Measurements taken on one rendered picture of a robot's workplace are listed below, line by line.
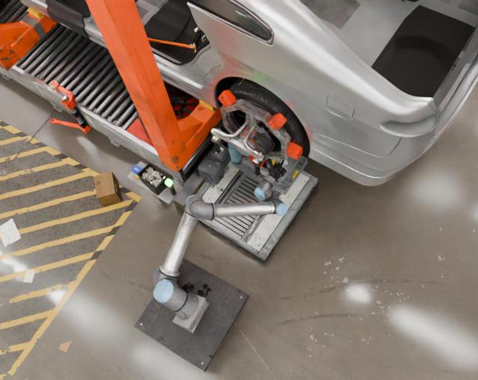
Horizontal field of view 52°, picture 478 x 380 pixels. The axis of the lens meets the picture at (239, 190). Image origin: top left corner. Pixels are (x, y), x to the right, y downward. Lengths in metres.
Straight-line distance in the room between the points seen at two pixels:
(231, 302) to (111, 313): 1.01
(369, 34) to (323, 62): 1.25
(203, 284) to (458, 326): 1.89
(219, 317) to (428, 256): 1.70
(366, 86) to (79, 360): 2.86
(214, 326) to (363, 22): 2.46
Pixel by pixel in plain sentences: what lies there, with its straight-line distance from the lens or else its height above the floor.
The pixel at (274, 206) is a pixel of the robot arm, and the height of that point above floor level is 0.68.
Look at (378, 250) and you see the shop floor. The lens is 4.02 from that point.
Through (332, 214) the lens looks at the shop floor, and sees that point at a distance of 4.08.
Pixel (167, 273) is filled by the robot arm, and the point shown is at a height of 0.53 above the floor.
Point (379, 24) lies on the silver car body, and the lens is 3.98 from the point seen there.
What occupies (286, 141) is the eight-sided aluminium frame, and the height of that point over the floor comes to 0.97.
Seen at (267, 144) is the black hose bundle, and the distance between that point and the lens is 3.19.
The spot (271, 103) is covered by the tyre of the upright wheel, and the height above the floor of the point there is 1.16.
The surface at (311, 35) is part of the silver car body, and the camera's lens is 2.71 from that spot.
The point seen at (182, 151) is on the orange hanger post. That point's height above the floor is 0.69.
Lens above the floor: 3.74
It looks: 64 degrees down
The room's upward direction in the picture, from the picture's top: 11 degrees counter-clockwise
